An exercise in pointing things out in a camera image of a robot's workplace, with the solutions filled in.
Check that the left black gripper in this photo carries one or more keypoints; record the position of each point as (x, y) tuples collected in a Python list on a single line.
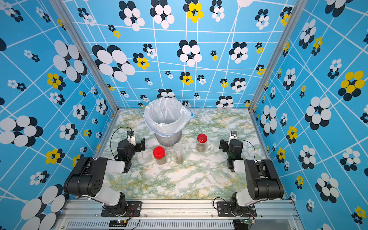
[(140, 144)]

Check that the red jar lid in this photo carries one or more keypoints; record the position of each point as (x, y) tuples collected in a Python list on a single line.
[(202, 138)]

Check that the clear jar with mung beans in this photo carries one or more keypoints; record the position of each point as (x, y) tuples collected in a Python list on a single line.
[(201, 147)]

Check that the right aluminium corner post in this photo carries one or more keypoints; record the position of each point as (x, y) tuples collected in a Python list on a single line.
[(289, 28)]

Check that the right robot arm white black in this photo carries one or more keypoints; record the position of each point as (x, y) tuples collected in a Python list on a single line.
[(263, 182)]

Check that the grey trash bin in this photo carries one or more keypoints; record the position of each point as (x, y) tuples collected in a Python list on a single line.
[(169, 141)]

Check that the left circuit board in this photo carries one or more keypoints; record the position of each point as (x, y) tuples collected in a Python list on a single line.
[(118, 223)]

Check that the lidless clear jar beans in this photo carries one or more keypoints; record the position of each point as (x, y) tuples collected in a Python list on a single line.
[(179, 153)]

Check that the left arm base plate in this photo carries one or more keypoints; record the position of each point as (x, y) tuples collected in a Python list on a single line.
[(128, 209)]

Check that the aluminium front rail frame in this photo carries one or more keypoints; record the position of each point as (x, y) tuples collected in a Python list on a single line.
[(178, 215)]

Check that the right circuit board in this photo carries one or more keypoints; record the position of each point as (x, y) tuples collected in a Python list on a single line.
[(243, 224)]

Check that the circuit board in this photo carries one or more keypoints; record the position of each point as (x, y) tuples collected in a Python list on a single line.
[(118, 223), (243, 224)]

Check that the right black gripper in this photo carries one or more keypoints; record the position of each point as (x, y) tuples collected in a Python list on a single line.
[(224, 145)]

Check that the left aluminium corner post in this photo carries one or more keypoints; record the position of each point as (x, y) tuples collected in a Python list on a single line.
[(75, 35)]

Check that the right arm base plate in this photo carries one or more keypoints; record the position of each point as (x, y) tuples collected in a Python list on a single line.
[(225, 209)]

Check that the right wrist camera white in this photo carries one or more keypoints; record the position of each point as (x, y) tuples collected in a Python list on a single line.
[(233, 135)]

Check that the white plastic bin liner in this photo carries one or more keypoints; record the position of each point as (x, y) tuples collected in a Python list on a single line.
[(166, 116)]

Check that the aluminium corner post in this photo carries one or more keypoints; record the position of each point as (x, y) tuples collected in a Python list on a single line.
[(289, 28), (75, 35)]

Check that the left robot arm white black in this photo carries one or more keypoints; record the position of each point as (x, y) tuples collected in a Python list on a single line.
[(87, 179)]

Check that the red lid jar left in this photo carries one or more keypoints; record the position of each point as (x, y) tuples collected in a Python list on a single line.
[(159, 154)]

